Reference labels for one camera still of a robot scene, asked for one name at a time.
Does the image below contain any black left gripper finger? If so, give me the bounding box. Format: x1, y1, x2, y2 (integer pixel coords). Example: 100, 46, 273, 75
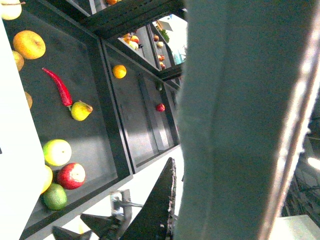
121, 157, 177, 240

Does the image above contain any black fruit shelf tray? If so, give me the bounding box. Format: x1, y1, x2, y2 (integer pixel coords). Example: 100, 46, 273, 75
4, 0, 131, 240

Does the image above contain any red bitten apple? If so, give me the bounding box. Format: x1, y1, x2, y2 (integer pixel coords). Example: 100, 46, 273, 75
56, 163, 86, 190

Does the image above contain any green lime by apple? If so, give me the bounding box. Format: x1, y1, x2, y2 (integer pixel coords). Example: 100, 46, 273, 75
42, 183, 68, 211

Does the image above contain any small red fruit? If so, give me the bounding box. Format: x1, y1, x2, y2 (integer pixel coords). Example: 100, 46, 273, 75
155, 103, 166, 113

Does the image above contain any green apple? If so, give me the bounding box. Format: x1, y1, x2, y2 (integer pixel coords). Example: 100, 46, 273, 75
42, 139, 72, 167

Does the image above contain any orange in next tray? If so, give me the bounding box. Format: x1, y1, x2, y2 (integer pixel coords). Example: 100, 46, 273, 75
112, 64, 127, 79

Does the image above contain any red chili pepper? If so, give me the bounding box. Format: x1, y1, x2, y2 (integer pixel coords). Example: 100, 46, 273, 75
41, 67, 73, 111

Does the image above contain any brownish yellow pear lower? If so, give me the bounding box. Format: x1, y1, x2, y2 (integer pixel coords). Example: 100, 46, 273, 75
24, 91, 33, 109

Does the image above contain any brownish yellow pear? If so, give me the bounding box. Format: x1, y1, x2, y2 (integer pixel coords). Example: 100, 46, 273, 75
24, 91, 33, 109
12, 50, 25, 71

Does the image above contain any golden yellow apple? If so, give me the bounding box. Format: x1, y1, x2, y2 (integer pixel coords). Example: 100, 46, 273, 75
13, 30, 46, 60

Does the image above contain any white apple right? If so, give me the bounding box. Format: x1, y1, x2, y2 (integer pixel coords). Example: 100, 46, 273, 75
0, 0, 26, 21

